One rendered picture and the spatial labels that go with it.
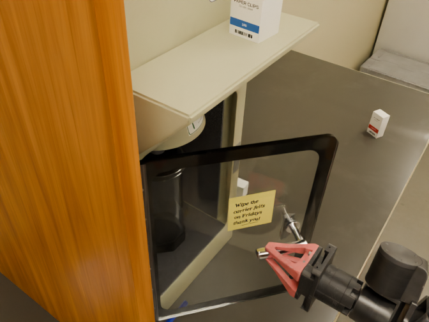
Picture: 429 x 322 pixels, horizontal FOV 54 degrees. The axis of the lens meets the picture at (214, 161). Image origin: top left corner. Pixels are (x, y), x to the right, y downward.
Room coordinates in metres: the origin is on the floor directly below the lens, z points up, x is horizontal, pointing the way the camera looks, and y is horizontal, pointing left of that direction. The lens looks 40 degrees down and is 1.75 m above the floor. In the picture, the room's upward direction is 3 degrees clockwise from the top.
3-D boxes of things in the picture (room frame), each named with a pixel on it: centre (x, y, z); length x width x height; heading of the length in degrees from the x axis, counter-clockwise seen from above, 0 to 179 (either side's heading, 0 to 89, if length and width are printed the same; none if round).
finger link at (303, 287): (0.41, -0.13, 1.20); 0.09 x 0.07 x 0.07; 57
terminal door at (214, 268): (0.46, -0.04, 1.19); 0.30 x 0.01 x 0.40; 107
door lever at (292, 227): (0.46, -0.12, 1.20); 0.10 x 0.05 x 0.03; 107
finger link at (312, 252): (0.41, -0.13, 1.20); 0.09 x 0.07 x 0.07; 57
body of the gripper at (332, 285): (0.37, -0.19, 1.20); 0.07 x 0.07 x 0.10; 57
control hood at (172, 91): (0.52, -0.01, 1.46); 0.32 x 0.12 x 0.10; 147
